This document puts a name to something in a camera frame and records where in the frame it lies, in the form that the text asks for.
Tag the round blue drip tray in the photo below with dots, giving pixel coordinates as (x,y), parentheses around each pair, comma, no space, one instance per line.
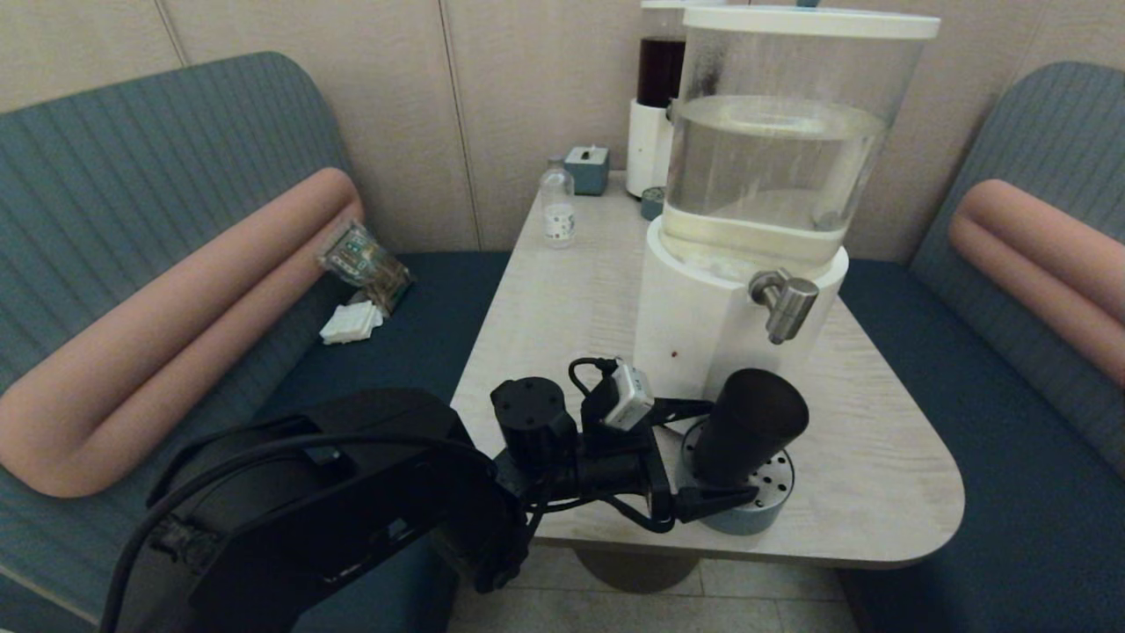
(765,514)

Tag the dark drink dispenser white base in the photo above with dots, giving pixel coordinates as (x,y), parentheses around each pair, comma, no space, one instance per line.
(649,148)

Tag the white napkin stack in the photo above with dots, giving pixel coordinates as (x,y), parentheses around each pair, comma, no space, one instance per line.
(352,323)

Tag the green snack packet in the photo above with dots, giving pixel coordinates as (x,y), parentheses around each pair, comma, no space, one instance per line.
(365,264)

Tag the teal bench seat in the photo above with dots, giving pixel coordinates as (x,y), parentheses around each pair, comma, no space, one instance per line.
(1011,440)
(132,149)

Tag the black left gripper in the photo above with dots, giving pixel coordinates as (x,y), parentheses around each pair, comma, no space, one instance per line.
(615,466)

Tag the small blue drip tray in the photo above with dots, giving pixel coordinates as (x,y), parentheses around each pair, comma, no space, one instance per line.
(651,204)

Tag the pink bolster cushion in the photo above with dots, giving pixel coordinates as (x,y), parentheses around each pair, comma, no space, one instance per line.
(1037,255)
(176,334)

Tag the clear water dispenser white base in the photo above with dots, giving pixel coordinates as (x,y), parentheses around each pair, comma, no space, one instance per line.
(694,308)

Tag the black plastic cup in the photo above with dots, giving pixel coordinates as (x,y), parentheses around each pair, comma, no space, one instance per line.
(747,431)

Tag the small blue box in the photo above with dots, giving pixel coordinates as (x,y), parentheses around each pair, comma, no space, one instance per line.
(587,170)

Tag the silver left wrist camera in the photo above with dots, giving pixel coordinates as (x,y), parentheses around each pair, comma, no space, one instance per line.
(631,396)

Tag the round table pedestal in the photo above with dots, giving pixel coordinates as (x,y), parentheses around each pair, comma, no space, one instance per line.
(635,571)

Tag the small clear bottle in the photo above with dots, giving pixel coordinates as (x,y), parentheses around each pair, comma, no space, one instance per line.
(557,211)

